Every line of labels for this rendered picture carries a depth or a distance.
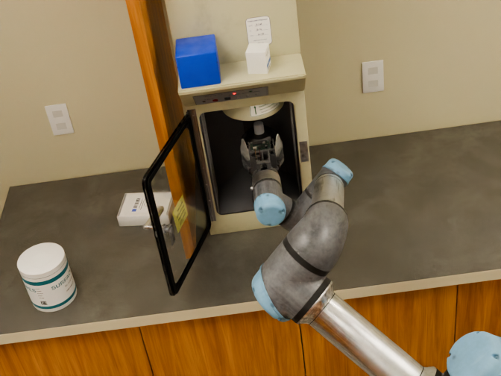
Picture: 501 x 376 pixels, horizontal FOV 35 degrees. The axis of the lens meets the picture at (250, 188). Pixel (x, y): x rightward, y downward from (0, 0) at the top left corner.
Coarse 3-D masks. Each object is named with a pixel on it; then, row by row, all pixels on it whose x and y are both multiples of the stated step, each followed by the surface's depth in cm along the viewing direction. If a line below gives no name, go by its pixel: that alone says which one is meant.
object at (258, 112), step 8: (264, 104) 216; (272, 104) 217; (280, 104) 220; (224, 112) 221; (232, 112) 218; (240, 112) 217; (248, 112) 216; (256, 112) 216; (264, 112) 216; (272, 112) 218; (248, 120) 217
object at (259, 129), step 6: (258, 126) 220; (264, 126) 225; (252, 132) 223; (258, 132) 221; (264, 132) 222; (270, 132) 222; (246, 138) 222; (252, 138) 220; (258, 138) 220; (264, 138) 220; (270, 138) 220
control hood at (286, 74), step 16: (224, 64) 203; (240, 64) 202; (272, 64) 200; (288, 64) 199; (224, 80) 197; (240, 80) 196; (256, 80) 195; (272, 80) 195; (288, 80) 195; (304, 80) 197; (192, 96) 199
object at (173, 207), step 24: (168, 168) 201; (192, 168) 216; (144, 192) 190; (168, 192) 202; (192, 192) 217; (168, 216) 204; (192, 216) 219; (168, 240) 205; (192, 240) 221; (168, 288) 209
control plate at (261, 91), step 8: (256, 88) 199; (264, 88) 200; (200, 96) 199; (208, 96) 200; (216, 96) 201; (224, 96) 203; (232, 96) 203; (240, 96) 205; (248, 96) 206; (256, 96) 207
